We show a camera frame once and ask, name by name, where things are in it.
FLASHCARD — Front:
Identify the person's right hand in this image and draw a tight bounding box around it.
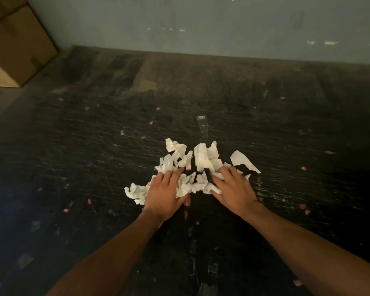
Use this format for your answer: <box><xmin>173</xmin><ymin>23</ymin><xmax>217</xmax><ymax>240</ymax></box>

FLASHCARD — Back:
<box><xmin>210</xmin><ymin>166</ymin><xmax>260</xmax><ymax>220</ymax></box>

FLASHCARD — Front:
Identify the person's left hand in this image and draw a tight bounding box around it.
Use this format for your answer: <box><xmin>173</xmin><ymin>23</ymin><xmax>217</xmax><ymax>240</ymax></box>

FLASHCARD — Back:
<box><xmin>143</xmin><ymin>167</ymin><xmax>189</xmax><ymax>222</ymax></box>

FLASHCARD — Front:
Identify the pile of white paper scraps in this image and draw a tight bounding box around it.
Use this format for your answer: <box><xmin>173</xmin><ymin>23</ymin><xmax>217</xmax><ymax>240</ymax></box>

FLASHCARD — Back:
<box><xmin>124</xmin><ymin>138</ymin><xmax>261</xmax><ymax>206</ymax></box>

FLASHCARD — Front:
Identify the person's right forearm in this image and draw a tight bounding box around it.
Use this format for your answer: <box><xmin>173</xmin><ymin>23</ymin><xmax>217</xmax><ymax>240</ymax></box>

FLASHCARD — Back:
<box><xmin>242</xmin><ymin>202</ymin><xmax>370</xmax><ymax>296</ymax></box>

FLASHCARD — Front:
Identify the person's left forearm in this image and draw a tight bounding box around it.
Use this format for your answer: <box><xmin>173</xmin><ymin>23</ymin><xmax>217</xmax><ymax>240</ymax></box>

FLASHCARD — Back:
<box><xmin>46</xmin><ymin>211</ymin><xmax>164</xmax><ymax>296</ymax></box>

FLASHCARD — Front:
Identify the brown cardboard box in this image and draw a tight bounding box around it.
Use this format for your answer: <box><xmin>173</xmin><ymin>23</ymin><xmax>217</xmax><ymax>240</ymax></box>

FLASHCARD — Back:
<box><xmin>0</xmin><ymin>0</ymin><xmax>59</xmax><ymax>88</ymax></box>

